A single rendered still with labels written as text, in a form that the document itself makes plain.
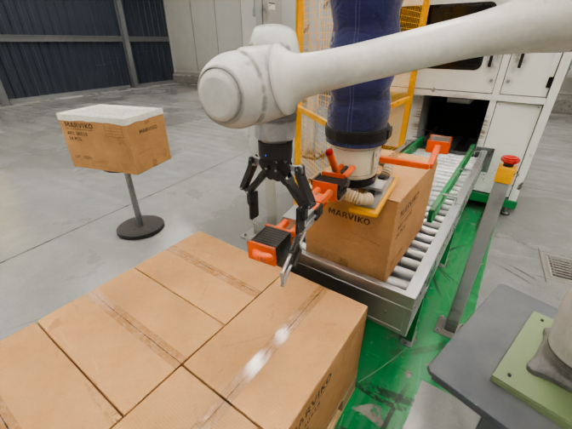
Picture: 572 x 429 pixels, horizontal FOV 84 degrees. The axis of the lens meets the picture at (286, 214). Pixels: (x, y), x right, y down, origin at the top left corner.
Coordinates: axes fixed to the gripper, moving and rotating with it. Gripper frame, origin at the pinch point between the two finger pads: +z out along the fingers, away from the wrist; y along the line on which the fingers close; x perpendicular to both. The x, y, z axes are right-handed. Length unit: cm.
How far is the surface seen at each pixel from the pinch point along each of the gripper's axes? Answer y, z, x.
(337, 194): -4.7, 2.2, -26.8
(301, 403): -13, 54, 7
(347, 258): -1, 46, -56
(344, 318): -11, 54, -29
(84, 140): 206, 24, -59
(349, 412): -19, 108, -29
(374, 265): -13, 45, -55
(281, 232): -3.5, 0.7, 3.1
